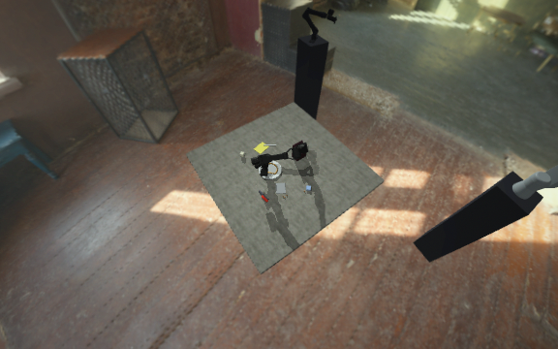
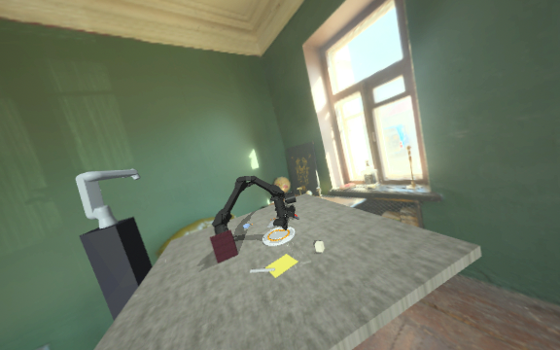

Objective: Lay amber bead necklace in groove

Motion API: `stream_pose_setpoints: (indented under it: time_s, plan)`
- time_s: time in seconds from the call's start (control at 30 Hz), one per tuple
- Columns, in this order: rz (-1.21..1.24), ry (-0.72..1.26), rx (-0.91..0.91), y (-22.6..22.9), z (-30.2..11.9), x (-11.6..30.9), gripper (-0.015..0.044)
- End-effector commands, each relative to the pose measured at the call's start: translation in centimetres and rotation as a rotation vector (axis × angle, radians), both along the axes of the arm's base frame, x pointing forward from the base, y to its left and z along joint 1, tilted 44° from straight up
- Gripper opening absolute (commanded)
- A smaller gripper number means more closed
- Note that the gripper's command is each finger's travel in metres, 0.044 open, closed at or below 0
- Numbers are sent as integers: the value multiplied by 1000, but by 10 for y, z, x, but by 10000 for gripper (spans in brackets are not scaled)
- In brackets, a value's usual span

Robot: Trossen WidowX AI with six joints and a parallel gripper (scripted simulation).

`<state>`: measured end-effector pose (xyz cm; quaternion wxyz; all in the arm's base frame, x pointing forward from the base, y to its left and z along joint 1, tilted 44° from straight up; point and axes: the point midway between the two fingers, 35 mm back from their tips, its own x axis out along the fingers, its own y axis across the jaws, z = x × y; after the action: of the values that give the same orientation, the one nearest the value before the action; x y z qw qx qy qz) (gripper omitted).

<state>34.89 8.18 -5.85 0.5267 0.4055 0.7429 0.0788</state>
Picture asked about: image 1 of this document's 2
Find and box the yellow flat rectangular pad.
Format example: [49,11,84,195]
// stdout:
[254,142,269,154]

